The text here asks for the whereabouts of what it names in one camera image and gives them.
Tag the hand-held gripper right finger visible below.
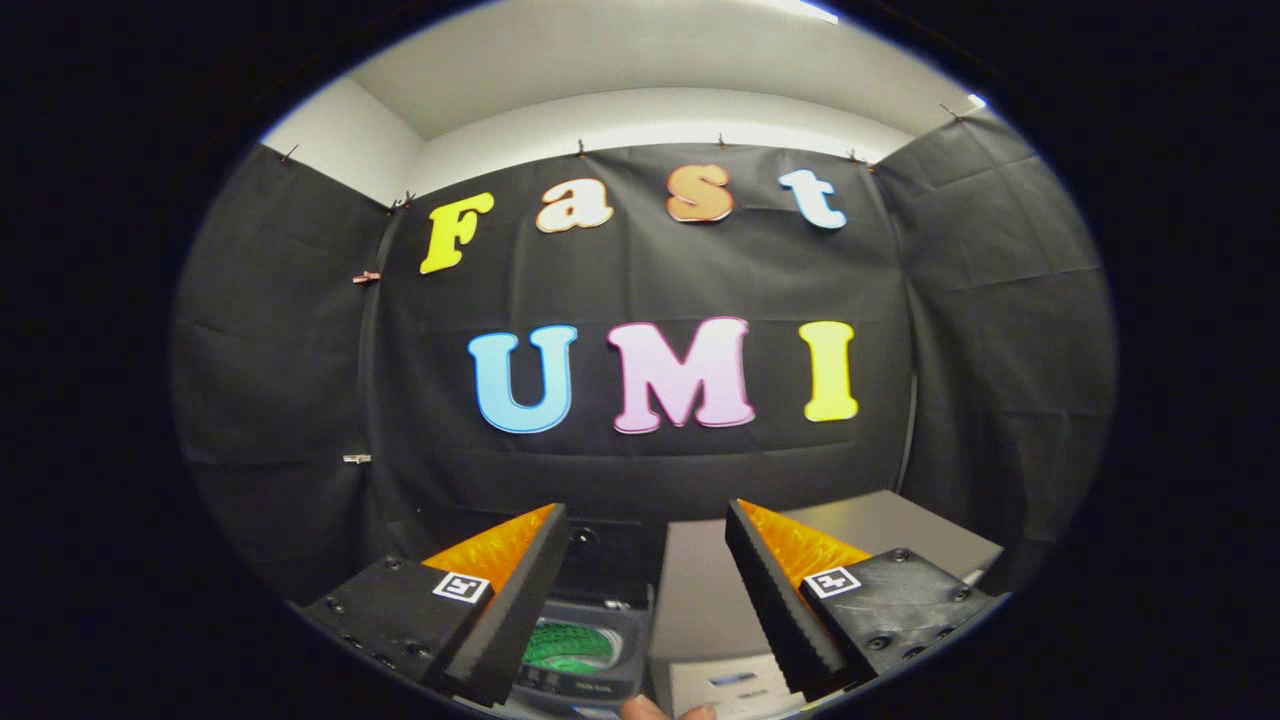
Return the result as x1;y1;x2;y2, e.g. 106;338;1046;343
725;499;1006;706

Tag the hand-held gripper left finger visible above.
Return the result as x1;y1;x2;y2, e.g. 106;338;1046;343
298;502;571;709

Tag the green polo shirt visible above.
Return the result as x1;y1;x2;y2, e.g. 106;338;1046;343
522;620;616;674

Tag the grey washing machine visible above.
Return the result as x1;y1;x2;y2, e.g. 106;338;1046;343
505;520;666;719

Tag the beige box appliance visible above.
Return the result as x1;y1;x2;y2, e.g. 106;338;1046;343
648;490;1004;719

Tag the black backdrop cloth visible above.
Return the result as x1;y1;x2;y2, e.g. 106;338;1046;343
170;108;1116;601

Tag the row of black clips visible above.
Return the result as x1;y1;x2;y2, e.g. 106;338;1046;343
278;103;966;213

